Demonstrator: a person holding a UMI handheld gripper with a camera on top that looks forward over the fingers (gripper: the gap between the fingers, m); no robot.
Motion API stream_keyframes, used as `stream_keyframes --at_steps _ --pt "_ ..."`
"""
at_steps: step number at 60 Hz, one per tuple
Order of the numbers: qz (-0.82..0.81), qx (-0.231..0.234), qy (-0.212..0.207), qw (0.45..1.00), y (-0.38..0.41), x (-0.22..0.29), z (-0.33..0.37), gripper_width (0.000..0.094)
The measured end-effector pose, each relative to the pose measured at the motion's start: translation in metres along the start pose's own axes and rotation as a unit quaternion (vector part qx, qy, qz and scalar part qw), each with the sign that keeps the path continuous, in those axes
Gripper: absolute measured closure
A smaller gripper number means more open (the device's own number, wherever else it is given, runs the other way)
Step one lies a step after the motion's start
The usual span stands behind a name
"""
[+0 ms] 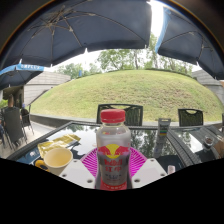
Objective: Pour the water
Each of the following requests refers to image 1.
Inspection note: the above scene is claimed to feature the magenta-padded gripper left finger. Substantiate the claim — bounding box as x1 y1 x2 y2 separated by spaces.
59 147 101 190

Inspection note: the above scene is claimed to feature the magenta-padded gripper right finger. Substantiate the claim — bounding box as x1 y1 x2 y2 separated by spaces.
128 146 169 190

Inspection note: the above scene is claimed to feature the clear red-capped drink bottle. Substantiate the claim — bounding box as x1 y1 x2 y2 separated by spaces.
95 108 132 191

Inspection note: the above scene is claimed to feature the yellow plastic packet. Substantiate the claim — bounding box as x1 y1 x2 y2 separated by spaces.
37 133 82 159

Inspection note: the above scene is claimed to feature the upright table sign stand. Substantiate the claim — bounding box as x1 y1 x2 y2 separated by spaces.
158 117 172 138

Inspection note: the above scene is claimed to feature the black mesh-back patio chair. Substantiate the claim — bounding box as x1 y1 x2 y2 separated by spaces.
96 103 144 127
177 108 204 128

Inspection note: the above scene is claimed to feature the small dark table bowl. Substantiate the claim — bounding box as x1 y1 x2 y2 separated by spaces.
203 134 215 148

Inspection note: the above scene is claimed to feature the dark patio chair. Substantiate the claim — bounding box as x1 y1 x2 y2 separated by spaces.
1 106 27 148

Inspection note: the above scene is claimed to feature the person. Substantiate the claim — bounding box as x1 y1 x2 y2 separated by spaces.
3 94 22 111

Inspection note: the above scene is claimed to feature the small blue white-edged umbrella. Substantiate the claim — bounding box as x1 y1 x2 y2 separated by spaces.
0 63 45 91

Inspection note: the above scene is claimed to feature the large dark blue patio umbrella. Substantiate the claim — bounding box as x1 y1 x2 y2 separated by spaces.
154 4 224 80
0 0 153 72

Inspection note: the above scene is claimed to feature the cream mug with yellow handle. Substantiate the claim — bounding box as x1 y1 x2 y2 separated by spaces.
34 147 74 177

